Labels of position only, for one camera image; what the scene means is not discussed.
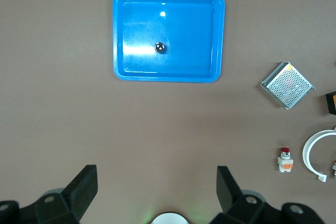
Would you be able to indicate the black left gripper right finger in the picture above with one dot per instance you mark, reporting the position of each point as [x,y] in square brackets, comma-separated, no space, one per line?
[236,197]

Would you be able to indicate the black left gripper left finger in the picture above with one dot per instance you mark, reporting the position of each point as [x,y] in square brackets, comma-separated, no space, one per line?
[78,192]

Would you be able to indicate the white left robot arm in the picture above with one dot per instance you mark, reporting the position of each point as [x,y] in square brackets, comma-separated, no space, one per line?
[170,219]

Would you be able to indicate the metal mesh power supply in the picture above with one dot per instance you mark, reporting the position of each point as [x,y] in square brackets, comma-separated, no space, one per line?
[287,86]

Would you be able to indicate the orange button box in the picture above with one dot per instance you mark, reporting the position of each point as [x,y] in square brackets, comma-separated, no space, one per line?
[332,103]

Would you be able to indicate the blue plastic tray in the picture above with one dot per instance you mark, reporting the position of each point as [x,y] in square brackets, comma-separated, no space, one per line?
[169,36]

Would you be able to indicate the red button switch white body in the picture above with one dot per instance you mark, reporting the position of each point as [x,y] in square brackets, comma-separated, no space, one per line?
[285,161]

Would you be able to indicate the white curved plastic bracket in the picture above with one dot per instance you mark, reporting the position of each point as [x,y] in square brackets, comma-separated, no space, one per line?
[308,150]

